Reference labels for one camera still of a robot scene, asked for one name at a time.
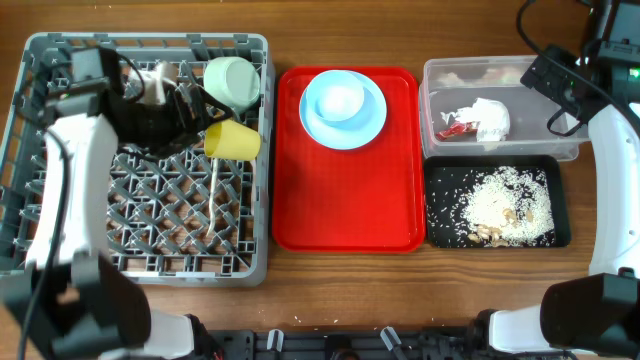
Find red plastic tray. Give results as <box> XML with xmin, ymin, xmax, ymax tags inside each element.
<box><xmin>271</xmin><ymin>66</ymin><xmax>426</xmax><ymax>253</ymax></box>

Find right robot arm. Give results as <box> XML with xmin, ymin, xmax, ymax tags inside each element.
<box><xmin>469</xmin><ymin>0</ymin><xmax>639</xmax><ymax>359</ymax></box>

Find cream plastic fork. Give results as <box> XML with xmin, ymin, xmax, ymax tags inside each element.
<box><xmin>206</xmin><ymin>158</ymin><xmax>219</xmax><ymax>237</ymax></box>

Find clear plastic bin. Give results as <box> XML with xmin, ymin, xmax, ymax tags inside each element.
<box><xmin>419</xmin><ymin>55</ymin><xmax>589</xmax><ymax>161</ymax></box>

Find yellow plastic cup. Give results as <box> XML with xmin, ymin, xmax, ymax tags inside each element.
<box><xmin>204</xmin><ymin>120</ymin><xmax>261</xmax><ymax>161</ymax></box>

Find rice and food scraps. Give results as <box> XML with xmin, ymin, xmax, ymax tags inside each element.
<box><xmin>427</xmin><ymin>165</ymin><xmax>557</xmax><ymax>249</ymax></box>

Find grey plastic dishwasher rack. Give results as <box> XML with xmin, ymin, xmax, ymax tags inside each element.
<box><xmin>1</xmin><ymin>33</ymin><xmax>275</xmax><ymax>287</ymax></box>

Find red snack wrapper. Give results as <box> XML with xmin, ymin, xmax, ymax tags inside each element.
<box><xmin>436</xmin><ymin>121</ymin><xmax>478</xmax><ymax>141</ymax></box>

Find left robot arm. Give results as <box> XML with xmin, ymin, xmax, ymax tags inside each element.
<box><xmin>1</xmin><ymin>47</ymin><xmax>235</xmax><ymax>359</ymax></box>

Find green bowl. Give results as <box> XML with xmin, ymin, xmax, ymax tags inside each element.
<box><xmin>203</xmin><ymin>57</ymin><xmax>260</xmax><ymax>115</ymax></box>

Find light blue bowl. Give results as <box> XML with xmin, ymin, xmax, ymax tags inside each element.
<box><xmin>306</xmin><ymin>70</ymin><xmax>365</xmax><ymax>123</ymax></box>

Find white napkin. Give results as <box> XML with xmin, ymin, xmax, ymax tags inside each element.
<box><xmin>441</xmin><ymin>98</ymin><xmax>511</xmax><ymax>142</ymax></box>

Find light blue plate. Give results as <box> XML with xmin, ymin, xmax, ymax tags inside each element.
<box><xmin>299</xmin><ymin>70</ymin><xmax>387</xmax><ymax>150</ymax></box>

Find black plastic tray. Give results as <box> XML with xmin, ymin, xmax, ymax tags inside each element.
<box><xmin>424</xmin><ymin>155</ymin><xmax>572</xmax><ymax>248</ymax></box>

